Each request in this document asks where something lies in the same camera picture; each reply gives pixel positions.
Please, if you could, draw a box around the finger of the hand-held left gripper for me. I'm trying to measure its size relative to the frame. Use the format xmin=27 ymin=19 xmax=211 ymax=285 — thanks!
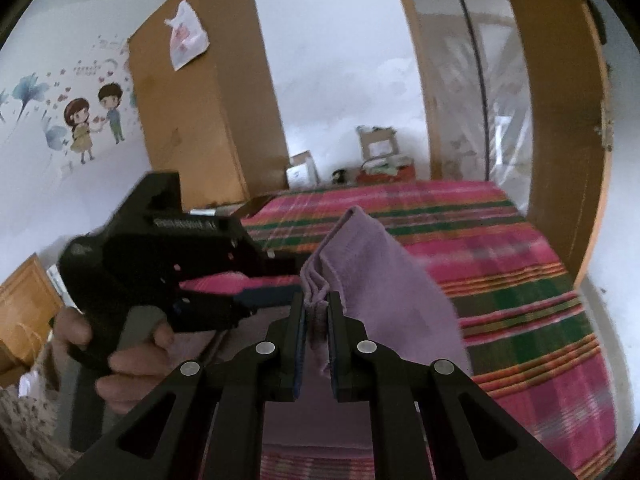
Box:
xmin=177 ymin=282 xmax=304 ymax=334
xmin=240 ymin=240 xmax=312 ymax=282

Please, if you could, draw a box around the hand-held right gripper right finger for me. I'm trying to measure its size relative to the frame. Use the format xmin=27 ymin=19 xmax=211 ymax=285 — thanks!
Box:
xmin=326 ymin=291 xmax=578 ymax=480

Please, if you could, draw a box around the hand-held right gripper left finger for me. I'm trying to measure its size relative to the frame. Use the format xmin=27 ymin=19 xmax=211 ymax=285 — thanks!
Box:
xmin=60 ymin=291 xmax=307 ymax=480

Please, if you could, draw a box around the purple fleece cloth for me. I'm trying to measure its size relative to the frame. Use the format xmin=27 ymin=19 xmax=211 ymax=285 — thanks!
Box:
xmin=190 ymin=205 xmax=474 ymax=452

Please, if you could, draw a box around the person's left hand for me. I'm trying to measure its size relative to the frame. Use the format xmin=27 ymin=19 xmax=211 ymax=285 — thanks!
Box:
xmin=51 ymin=306 xmax=176 ymax=414

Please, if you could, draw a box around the white cardboard box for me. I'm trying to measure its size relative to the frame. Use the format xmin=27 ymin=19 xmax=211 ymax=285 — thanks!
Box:
xmin=285 ymin=151 xmax=321 ymax=192

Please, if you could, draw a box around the wooden low cabinet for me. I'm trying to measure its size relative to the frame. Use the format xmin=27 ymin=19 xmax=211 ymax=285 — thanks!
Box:
xmin=0 ymin=254 xmax=67 ymax=389

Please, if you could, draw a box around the pile of light packets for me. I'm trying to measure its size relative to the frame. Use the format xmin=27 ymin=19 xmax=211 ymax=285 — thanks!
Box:
xmin=361 ymin=156 xmax=414 ymax=176

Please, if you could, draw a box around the red storage bag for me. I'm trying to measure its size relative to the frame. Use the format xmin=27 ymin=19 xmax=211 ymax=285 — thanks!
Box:
xmin=356 ymin=162 xmax=417 ymax=184

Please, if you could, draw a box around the brown cardboard box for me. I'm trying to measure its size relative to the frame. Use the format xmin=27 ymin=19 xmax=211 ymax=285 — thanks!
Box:
xmin=355 ymin=126 xmax=402 ymax=164

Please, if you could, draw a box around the wooden wardrobe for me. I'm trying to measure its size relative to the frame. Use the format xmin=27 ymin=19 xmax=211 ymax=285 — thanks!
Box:
xmin=127 ymin=0 xmax=292 ymax=212

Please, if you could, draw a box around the plaid bed sheet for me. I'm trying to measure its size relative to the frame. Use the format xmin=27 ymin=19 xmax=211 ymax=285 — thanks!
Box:
xmin=240 ymin=180 xmax=619 ymax=480

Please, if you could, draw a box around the white plastic bag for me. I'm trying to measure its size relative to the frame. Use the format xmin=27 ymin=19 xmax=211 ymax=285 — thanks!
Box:
xmin=164 ymin=0 xmax=211 ymax=73

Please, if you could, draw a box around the plastic covered glass door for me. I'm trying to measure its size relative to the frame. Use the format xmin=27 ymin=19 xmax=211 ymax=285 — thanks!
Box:
xmin=387 ymin=0 xmax=539 ymax=217

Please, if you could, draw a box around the black pole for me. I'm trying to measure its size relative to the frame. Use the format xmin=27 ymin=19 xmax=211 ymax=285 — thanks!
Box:
xmin=449 ymin=0 xmax=494 ymax=184

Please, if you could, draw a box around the wooden door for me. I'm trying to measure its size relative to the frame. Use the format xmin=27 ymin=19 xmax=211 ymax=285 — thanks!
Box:
xmin=505 ymin=0 xmax=614 ymax=289

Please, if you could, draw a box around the cartoon children wall sticker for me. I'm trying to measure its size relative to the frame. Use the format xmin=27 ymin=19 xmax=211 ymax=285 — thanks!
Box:
xmin=0 ymin=35 xmax=139 ymax=167

